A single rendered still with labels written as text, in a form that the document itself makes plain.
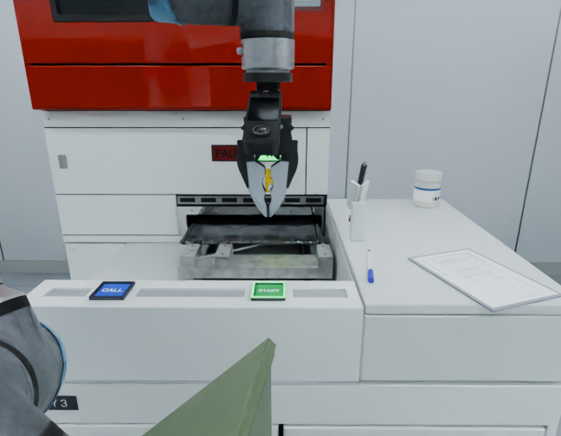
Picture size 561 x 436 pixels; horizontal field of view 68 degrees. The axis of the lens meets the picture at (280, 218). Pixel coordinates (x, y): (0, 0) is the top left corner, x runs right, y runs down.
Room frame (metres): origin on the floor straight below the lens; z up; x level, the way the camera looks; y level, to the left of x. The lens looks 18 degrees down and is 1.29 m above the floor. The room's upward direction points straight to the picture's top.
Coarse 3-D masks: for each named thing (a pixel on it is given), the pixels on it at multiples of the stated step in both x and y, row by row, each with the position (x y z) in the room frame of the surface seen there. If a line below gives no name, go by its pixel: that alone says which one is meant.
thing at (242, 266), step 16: (240, 256) 0.95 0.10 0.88; (256, 256) 0.95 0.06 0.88; (272, 256) 0.95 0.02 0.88; (288, 256) 0.95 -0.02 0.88; (304, 256) 0.95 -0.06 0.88; (192, 272) 0.89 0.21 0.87; (208, 272) 0.89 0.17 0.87; (224, 272) 0.89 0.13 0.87; (240, 272) 0.89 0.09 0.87; (256, 272) 0.88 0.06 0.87; (272, 272) 0.88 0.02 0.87; (288, 272) 0.88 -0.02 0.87; (304, 272) 0.88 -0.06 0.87; (320, 272) 0.88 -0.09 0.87
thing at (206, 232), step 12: (204, 216) 1.21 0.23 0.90; (216, 216) 1.22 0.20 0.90; (228, 216) 1.22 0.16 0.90; (240, 216) 1.21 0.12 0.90; (252, 216) 1.22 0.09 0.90; (264, 216) 1.22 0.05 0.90; (276, 216) 1.21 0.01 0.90; (288, 216) 1.22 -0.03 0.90; (300, 216) 1.22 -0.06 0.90; (204, 228) 1.10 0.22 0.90; (216, 228) 1.10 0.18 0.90; (228, 228) 1.10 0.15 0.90; (240, 228) 1.10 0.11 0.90; (252, 228) 1.10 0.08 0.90; (264, 228) 1.10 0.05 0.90; (276, 228) 1.10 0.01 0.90; (288, 228) 1.10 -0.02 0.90; (300, 228) 1.10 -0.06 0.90; (312, 228) 1.10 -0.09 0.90
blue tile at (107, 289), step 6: (102, 288) 0.62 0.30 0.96; (108, 288) 0.62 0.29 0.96; (114, 288) 0.62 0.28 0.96; (120, 288) 0.62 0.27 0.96; (126, 288) 0.62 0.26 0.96; (96, 294) 0.60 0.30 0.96; (102, 294) 0.60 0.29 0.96; (108, 294) 0.60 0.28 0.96; (114, 294) 0.60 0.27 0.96; (120, 294) 0.60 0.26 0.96
